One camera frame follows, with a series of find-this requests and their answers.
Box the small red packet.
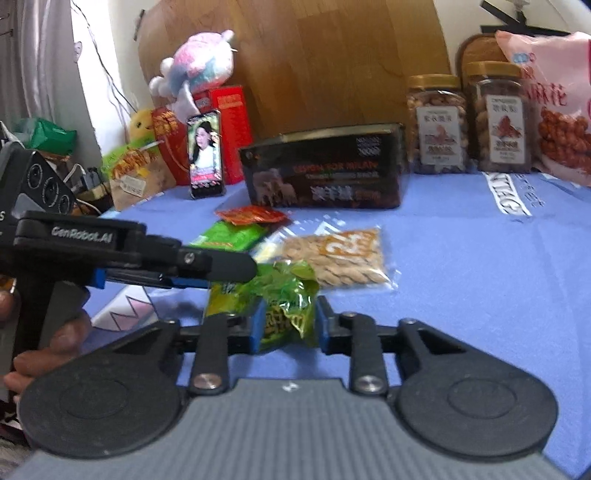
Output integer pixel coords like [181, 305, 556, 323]
[215, 206, 287, 227]

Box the pastel plush toy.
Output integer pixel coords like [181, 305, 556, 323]
[148, 30, 236, 116]

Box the yellow plush toy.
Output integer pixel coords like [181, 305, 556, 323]
[128, 107, 155, 141]

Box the black smartphone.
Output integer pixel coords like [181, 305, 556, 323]
[186, 110, 227, 200]

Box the dark green flat packet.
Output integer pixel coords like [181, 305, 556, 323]
[189, 220, 269, 252]

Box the thin black cable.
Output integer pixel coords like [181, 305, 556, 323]
[88, 28, 139, 112]

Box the black charger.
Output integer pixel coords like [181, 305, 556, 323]
[79, 166, 103, 191]

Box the grey curtain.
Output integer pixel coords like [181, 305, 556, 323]
[0, 0, 100, 162]

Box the wooden headboard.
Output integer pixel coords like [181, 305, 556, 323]
[137, 0, 451, 139]

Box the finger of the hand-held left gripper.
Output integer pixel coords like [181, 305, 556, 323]
[106, 270, 214, 291]
[137, 234, 259, 283]

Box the brown snack box with tag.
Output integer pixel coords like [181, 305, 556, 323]
[100, 138, 178, 212]

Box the green yellow snack packet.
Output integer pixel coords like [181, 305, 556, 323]
[205, 261, 320, 354]

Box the clear seed packet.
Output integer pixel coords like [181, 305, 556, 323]
[252, 226, 400, 291]

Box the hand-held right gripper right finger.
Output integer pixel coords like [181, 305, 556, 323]
[317, 294, 463, 398]

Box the gold lid nut jar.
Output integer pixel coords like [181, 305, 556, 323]
[464, 61, 534, 174]
[406, 74, 469, 175]

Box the black wall tape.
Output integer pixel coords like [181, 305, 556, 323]
[480, 0, 571, 38]

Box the person's left hand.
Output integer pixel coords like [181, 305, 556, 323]
[0, 290, 94, 395]

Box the green plastic bag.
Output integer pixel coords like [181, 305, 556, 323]
[16, 117, 78, 155]

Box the tall red box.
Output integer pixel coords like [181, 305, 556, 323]
[191, 84, 254, 185]

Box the black printed box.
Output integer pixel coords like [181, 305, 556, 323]
[239, 123, 411, 209]

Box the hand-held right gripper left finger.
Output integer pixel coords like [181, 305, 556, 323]
[124, 301, 269, 397]

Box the red gold patterned box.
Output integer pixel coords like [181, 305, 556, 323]
[151, 107, 195, 186]

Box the pink fried snack bag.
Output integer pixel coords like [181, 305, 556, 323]
[495, 30, 591, 188]

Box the blue printed tablecloth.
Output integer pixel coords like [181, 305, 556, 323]
[90, 171, 591, 480]

